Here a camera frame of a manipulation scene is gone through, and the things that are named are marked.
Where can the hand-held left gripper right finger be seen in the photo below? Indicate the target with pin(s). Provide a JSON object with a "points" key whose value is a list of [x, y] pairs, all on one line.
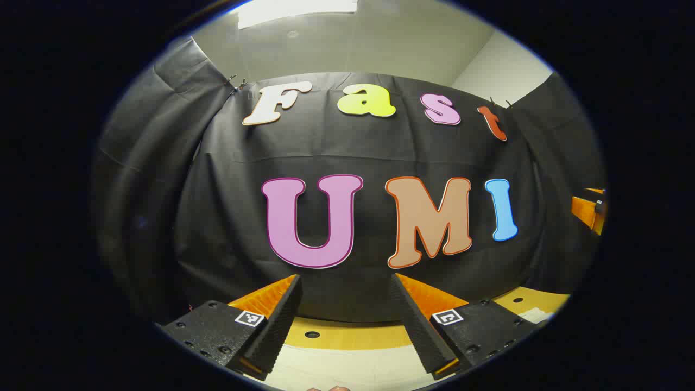
{"points": [[418, 326]]}

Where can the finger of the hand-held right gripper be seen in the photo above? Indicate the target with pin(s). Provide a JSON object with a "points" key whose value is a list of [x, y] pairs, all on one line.
{"points": [[586, 212]]}

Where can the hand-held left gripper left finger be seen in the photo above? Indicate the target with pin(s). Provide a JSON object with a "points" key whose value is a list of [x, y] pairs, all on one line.
{"points": [[274, 326]]}

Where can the ceiling light panel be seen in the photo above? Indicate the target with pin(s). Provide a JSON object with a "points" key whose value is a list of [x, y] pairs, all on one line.
{"points": [[296, 10]]}

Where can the black backdrop cloth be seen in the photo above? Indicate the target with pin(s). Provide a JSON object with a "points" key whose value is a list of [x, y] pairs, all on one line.
{"points": [[347, 146]]}

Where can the white jeans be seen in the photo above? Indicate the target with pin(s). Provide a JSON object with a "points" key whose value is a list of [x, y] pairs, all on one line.
{"points": [[347, 366]]}

